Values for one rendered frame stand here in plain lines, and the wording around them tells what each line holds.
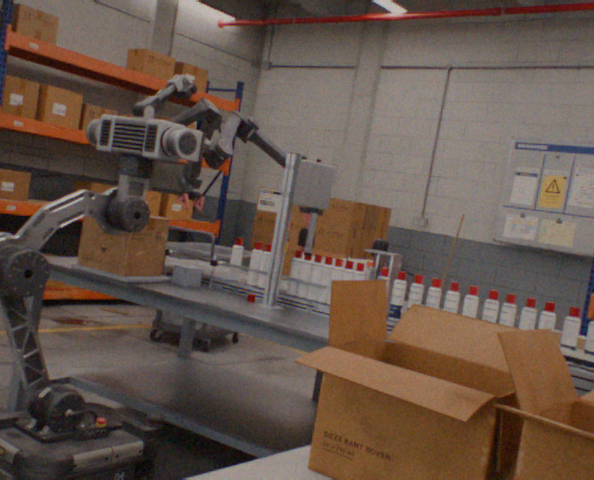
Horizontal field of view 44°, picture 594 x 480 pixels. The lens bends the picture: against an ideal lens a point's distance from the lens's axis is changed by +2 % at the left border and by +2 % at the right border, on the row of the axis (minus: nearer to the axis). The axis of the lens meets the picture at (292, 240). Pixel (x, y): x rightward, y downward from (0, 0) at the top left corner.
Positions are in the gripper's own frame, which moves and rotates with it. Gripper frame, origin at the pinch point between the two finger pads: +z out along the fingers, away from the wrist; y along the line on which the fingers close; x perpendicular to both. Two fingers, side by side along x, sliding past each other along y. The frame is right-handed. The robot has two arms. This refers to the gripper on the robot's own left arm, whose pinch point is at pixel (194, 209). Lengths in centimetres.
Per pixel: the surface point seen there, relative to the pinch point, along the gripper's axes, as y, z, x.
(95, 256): -52, 19, 20
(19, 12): 71, -292, 156
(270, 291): -17, 67, -38
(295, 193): -18, 37, -69
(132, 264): -46, 31, 6
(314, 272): -2, 65, -53
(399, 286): 3, 88, -85
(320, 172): -10, 31, -80
